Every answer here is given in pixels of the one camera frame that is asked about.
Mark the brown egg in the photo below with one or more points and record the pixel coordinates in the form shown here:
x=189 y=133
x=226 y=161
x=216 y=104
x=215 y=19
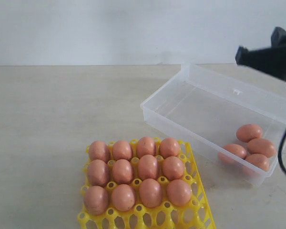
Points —
x=123 y=197
x=179 y=192
x=234 y=149
x=96 y=200
x=249 y=132
x=122 y=150
x=99 y=150
x=150 y=192
x=146 y=146
x=173 y=168
x=261 y=146
x=148 y=167
x=169 y=147
x=122 y=172
x=98 y=173
x=258 y=160

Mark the yellow plastic egg tray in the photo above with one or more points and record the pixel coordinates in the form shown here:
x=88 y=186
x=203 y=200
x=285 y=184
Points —
x=196 y=214

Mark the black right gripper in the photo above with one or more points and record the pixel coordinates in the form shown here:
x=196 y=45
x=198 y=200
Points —
x=271 y=61

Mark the clear plastic container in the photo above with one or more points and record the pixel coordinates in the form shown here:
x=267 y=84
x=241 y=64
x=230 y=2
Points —
x=205 y=108

